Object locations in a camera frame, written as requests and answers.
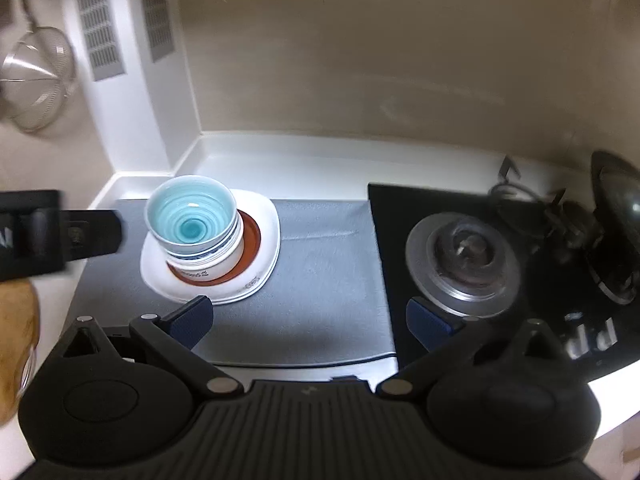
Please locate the grey printed drying mat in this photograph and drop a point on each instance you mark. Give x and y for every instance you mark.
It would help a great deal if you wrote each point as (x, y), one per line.
(320, 285)

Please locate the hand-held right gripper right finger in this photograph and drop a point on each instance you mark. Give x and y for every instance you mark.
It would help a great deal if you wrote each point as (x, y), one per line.
(427, 325)

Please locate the grey wall vent grille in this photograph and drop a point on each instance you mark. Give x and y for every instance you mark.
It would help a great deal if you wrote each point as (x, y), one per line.
(100, 25)

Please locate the white floral plate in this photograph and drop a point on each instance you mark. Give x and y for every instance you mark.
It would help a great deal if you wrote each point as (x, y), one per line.
(266, 220)
(235, 300)

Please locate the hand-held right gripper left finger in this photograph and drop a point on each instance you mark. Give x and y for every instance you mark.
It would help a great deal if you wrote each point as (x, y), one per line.
(192, 322)

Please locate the red round plate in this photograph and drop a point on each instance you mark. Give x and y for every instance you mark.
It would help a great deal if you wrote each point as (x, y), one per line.
(253, 245)

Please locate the white bowl with blue pattern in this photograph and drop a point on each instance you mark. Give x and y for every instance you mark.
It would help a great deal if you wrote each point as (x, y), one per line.
(227, 260)

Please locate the black glass gas stove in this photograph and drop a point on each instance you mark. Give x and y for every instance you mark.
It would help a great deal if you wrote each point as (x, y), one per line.
(392, 225)

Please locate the black pan support grate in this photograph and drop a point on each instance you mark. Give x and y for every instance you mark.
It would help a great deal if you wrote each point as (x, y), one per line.
(555, 212)

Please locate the metal mesh strainer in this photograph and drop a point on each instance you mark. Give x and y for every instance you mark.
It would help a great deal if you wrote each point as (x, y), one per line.
(35, 85)

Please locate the teal glazed bowl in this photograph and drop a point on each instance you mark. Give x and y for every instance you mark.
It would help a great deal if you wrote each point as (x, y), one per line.
(190, 215)

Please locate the black wok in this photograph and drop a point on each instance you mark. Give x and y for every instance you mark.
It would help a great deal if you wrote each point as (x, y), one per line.
(617, 220)

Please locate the silver gas burner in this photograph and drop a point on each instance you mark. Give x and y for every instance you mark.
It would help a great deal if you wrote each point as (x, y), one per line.
(460, 265)

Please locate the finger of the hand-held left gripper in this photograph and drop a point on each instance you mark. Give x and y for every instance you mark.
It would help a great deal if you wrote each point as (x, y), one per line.
(95, 234)

